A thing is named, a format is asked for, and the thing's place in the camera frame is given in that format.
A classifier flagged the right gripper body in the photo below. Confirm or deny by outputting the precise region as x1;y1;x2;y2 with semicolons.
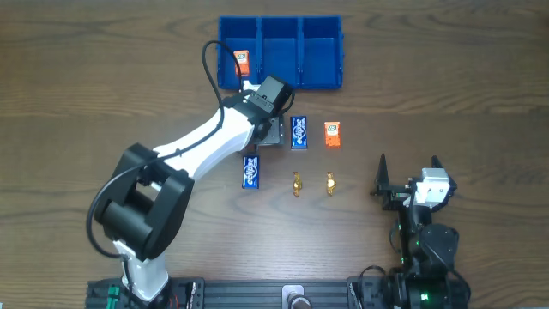
380;185;416;210

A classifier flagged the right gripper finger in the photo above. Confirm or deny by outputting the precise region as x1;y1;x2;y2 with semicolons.
431;154;458;197
371;153;390;197

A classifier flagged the orange candy box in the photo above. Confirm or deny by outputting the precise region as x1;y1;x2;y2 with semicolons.
233;50;251;77
323;121;342;149

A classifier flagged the blue candy pack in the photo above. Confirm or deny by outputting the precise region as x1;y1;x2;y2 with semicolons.
290;115;309;151
241;154;261;191

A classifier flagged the blue tray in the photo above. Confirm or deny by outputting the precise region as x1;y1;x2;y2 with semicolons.
216;15;345;91

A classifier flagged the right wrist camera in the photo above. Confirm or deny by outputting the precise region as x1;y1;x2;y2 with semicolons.
413;167;452;205

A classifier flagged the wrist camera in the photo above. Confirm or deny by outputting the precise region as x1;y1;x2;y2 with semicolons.
413;167;452;205
238;79;261;94

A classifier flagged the black cable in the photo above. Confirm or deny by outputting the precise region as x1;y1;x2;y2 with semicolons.
85;39;242;263
428;244;473;304

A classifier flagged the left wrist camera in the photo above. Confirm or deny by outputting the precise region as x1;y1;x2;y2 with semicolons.
238;79;261;94

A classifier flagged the mounting rail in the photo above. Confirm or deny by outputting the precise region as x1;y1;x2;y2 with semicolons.
85;277;468;309

